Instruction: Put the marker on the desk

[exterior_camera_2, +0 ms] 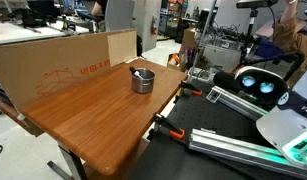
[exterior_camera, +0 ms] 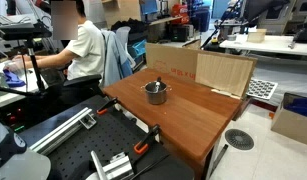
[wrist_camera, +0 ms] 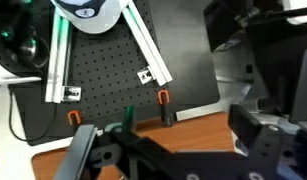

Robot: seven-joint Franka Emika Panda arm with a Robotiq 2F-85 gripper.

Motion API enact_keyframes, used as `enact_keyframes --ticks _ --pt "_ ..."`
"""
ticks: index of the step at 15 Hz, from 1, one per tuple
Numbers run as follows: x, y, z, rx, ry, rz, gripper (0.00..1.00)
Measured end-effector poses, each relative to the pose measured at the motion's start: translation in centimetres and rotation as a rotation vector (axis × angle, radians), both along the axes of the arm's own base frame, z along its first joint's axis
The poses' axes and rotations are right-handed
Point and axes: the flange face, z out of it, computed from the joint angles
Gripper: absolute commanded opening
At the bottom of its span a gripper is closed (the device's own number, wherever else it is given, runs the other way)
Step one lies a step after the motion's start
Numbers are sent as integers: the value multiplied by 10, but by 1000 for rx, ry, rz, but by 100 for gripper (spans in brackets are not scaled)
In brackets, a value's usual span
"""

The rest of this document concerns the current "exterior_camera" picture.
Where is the black orange clamp near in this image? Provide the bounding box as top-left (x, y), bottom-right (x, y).
top-left (133, 124), bottom-right (160, 155)

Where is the black cap foreground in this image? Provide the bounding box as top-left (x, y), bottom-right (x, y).
top-left (0, 122), bottom-right (27, 168)

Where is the white background table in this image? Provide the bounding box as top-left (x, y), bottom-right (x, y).
top-left (220, 34), bottom-right (307, 56)

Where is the blue jacket on chair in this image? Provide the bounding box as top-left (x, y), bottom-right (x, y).
top-left (101, 30), bottom-right (133, 87)

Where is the aluminium extrusion rail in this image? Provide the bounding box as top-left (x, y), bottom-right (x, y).
top-left (30, 107), bottom-right (96, 155)

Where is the white perforated tray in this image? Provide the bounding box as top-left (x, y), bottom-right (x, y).
top-left (246, 79), bottom-right (278, 100)

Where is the cardboard box with blue items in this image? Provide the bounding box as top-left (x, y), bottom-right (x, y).
top-left (271, 93), bottom-right (307, 144)

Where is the seated person in white shirt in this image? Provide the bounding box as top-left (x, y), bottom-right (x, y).
top-left (4, 0), bottom-right (106, 81)

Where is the cardboard backdrop sheet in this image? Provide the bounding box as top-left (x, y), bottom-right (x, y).
top-left (145, 43), bottom-right (257, 98)

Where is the black orange clamp far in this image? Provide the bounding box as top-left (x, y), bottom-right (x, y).
top-left (96, 97), bottom-right (118, 115)

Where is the aluminium bracket near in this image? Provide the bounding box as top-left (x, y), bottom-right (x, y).
top-left (85, 151), bottom-right (134, 180)

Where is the small steel pot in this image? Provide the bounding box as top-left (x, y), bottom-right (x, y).
top-left (141, 81), bottom-right (171, 105)

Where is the black perforated breadboard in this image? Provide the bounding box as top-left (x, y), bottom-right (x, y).
top-left (46, 108), bottom-right (171, 180)

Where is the black orange clamp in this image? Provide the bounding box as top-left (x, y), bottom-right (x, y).
top-left (96, 97), bottom-right (118, 115)
top-left (133, 124), bottom-right (160, 155)

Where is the camera on black stand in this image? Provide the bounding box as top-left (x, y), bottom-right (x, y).
top-left (0, 23), bottom-right (52, 96)

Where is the small wooden box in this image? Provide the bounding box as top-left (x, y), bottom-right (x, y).
top-left (247, 29), bottom-right (266, 43)

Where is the round floor drain cover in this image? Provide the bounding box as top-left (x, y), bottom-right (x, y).
top-left (225, 129), bottom-right (254, 150)

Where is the wooden desk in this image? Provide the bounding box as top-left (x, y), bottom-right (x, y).
top-left (104, 69), bottom-right (242, 180)

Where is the black office chair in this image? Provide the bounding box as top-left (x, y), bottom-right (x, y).
top-left (63, 74), bottom-right (103, 96)

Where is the blue cloth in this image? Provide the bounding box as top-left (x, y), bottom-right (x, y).
top-left (3, 69), bottom-right (25, 87)

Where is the black and white marker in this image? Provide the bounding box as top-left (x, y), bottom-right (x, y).
top-left (155, 77), bottom-right (161, 93)

